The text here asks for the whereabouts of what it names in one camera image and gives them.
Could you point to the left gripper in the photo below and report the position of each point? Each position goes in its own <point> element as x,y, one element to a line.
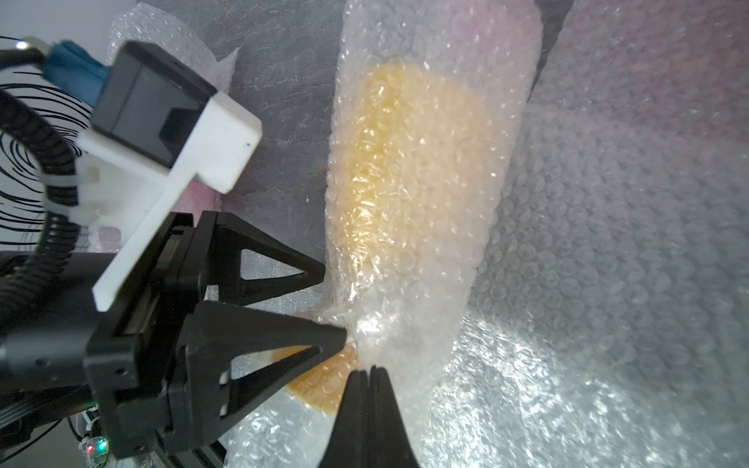
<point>66,356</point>

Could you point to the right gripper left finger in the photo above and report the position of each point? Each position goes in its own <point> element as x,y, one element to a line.
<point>347,446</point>

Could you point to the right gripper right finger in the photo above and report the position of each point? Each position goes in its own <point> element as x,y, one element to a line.
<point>389,443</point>

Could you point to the bubble wrap of pink glass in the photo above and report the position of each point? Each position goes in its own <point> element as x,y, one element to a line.
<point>608,325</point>

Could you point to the bubble wrap of yellow-orange glass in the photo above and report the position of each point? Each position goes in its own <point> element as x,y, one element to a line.
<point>485,45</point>

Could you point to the yellow-orange glass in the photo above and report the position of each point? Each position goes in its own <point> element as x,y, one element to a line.
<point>415,170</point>

